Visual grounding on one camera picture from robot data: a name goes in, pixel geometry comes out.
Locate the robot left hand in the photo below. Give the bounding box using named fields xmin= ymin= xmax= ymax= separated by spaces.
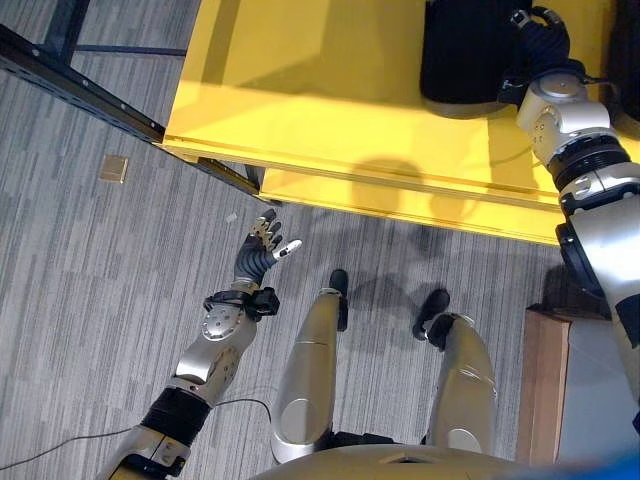
xmin=233 ymin=208 xmax=304 ymax=286

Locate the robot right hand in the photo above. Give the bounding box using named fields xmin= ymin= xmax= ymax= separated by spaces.
xmin=509 ymin=5 xmax=576 ymax=76

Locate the black sole-shaped part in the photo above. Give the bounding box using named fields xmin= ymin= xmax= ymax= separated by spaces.
xmin=418 ymin=0 xmax=532 ymax=120
xmin=606 ymin=0 xmax=640 ymax=127

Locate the yellow shelf board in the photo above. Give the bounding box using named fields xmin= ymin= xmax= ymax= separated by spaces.
xmin=259 ymin=167 xmax=566 ymax=246
xmin=162 ymin=0 xmax=640 ymax=214

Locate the brown-edged box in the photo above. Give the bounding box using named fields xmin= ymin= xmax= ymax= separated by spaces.
xmin=514 ymin=303 xmax=640 ymax=467

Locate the robot left leg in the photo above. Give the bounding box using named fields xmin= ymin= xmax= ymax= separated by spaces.
xmin=269 ymin=268 xmax=351 ymax=467

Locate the robot leg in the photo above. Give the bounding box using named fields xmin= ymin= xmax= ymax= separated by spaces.
xmin=269 ymin=268 xmax=351 ymax=467
xmin=411 ymin=288 xmax=499 ymax=457

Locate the brass floor outlet plate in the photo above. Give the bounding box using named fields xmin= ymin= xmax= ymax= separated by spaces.
xmin=97 ymin=154 xmax=130 ymax=184

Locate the robot right leg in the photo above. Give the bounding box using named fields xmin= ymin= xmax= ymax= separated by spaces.
xmin=411 ymin=288 xmax=499 ymax=457

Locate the robot silver torso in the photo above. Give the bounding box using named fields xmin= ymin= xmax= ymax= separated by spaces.
xmin=247 ymin=443 xmax=601 ymax=480

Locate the black metal shelf rail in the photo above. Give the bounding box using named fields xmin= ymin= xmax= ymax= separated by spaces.
xmin=0 ymin=23 xmax=282 ymax=207

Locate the thin black cable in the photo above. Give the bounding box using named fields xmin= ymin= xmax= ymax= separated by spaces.
xmin=0 ymin=397 xmax=274 ymax=472

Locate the black metal shelf frame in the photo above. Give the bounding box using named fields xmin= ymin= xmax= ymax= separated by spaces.
xmin=38 ymin=0 xmax=190 ymax=58

